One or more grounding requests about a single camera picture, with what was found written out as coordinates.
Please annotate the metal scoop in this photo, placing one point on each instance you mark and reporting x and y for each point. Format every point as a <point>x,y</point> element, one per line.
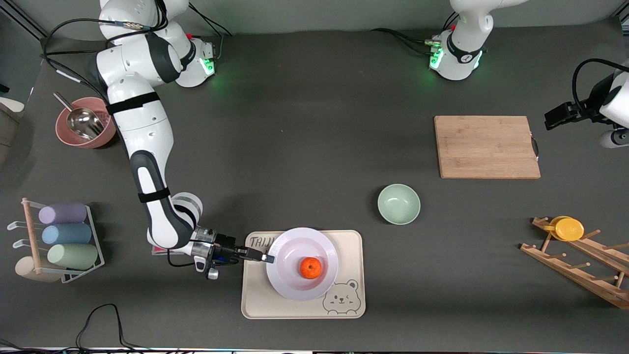
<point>86,123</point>

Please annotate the wooden dish rack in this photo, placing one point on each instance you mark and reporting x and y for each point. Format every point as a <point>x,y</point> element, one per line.
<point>575,268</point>

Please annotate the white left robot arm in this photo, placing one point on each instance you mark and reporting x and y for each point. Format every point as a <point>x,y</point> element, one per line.
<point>459,59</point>

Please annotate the cream bear print tray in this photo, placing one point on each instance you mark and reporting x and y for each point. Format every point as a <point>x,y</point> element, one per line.
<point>260,300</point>

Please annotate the pink bowl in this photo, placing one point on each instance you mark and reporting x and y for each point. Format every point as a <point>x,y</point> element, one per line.
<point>69,137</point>

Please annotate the orange fruit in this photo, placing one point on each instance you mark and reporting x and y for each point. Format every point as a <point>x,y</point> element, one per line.
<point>311,268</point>

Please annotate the wooden rack dowel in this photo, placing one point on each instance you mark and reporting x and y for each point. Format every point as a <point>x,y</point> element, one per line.
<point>32,231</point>

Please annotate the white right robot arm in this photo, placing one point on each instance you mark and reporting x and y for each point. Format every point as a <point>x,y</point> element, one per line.
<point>142,128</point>

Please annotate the blue cup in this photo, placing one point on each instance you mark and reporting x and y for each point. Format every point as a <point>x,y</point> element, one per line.
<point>68,234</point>

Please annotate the wooden cutting board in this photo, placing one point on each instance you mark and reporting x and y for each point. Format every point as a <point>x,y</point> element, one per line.
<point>484,147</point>

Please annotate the light green bowl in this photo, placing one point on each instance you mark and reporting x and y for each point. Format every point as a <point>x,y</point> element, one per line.
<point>399,204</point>

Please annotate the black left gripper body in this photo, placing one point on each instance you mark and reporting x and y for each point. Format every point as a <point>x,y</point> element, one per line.
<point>585,110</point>

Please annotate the white rounded object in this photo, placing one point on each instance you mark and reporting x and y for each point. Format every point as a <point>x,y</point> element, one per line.
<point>12,104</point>

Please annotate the purple cup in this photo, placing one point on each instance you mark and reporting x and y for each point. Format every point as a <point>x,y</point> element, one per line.
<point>64,213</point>

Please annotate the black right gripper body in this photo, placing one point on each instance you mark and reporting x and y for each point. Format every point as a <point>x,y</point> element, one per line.
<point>226,247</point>

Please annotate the pale lavender round plate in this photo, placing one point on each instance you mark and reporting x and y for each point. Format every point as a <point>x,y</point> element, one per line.
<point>295,246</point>

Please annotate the green cup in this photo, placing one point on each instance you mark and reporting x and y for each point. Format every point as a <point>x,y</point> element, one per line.
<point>73,256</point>

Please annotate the beige cup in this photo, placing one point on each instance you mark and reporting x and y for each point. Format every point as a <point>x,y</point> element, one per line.
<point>27,269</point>

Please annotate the yellow cup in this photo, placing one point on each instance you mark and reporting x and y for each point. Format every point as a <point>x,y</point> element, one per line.
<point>570,229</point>

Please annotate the pink folded cloth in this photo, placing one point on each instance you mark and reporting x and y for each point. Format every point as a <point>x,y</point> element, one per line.
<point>159,251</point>

